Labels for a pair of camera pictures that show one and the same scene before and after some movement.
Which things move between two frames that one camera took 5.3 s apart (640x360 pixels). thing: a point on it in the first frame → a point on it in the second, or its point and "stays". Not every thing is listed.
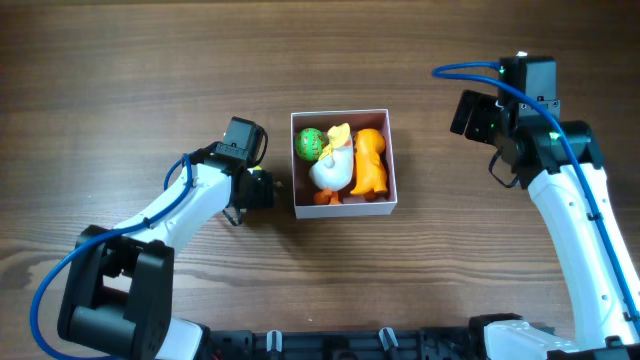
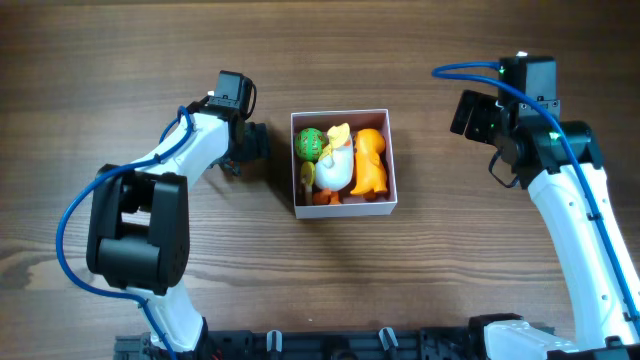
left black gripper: [261, 189] → [257, 141]
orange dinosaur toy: [371, 173] stays
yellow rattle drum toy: [265, 174] → [307, 174]
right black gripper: [470, 117] stays
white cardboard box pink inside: [305, 206] stays
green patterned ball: [310, 143] stays
